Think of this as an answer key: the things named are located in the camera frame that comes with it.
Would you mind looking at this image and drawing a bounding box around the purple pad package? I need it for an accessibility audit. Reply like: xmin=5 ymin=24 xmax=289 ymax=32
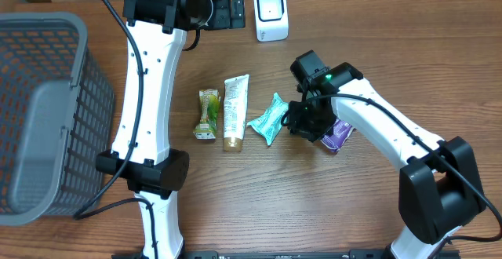
xmin=321 ymin=119 xmax=355 ymax=153

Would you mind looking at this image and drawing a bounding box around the teal wet wipes pack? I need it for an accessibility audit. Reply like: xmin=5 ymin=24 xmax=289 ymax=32
xmin=246 ymin=93 xmax=289 ymax=146

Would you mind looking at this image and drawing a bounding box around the white tube with gold cap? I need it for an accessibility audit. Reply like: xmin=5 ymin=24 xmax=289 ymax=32
xmin=224 ymin=75 xmax=249 ymax=152

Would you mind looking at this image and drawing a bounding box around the yellow green Pokka drink pouch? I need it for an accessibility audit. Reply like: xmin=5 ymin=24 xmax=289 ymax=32
xmin=193 ymin=89 xmax=220 ymax=140

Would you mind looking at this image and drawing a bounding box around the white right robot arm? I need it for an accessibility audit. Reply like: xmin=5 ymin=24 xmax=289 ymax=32
xmin=282 ymin=50 xmax=486 ymax=258

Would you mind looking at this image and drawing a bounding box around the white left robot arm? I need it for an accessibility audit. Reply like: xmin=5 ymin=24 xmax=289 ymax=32
xmin=96 ymin=0 xmax=246 ymax=258

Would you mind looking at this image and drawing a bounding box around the white barcode scanner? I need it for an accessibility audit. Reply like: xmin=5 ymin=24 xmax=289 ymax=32
xmin=253 ymin=0 xmax=289 ymax=42

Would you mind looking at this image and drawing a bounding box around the grey plastic shopping basket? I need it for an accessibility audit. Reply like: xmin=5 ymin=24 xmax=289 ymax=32
xmin=1 ymin=12 xmax=115 ymax=226

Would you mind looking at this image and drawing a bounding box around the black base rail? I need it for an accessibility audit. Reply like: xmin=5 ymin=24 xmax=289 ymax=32
xmin=111 ymin=249 xmax=460 ymax=259

